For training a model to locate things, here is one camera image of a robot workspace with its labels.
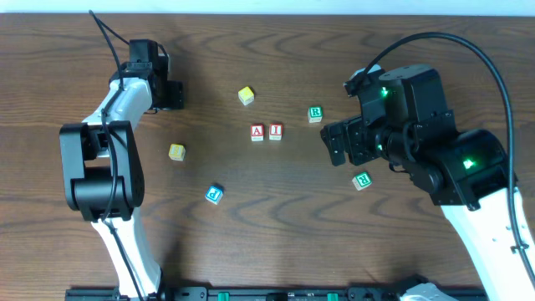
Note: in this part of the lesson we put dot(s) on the green r block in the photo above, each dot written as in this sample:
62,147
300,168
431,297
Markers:
362,181
315,114

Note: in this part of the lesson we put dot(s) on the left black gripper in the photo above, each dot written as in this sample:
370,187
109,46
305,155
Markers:
175,95

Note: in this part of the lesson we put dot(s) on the red letter I block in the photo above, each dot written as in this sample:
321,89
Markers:
275,132

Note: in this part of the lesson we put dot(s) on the blue letter P block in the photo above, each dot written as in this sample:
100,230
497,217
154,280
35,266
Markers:
214,194

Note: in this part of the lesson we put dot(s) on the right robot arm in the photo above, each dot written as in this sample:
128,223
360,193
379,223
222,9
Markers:
466,176

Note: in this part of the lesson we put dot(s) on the red letter A block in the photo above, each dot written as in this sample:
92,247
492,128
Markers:
257,132

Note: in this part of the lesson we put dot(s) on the yellow block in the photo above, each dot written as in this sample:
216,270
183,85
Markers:
246,95
177,152

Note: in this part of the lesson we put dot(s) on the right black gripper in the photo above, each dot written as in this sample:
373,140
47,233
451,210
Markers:
349,140

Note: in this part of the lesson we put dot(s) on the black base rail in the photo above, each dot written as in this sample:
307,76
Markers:
246,294

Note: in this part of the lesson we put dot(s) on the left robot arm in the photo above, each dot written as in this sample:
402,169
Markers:
103,176

